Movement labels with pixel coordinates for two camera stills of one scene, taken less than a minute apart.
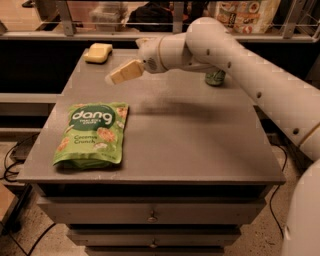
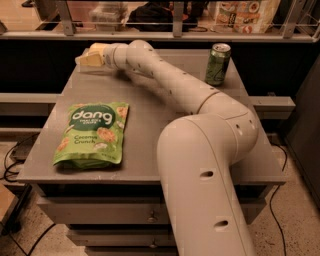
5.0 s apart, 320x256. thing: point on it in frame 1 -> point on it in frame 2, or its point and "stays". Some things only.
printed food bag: (246, 16) stays
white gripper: (150, 55) -> (108, 57)
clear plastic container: (110, 16) stays
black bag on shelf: (158, 16) stays
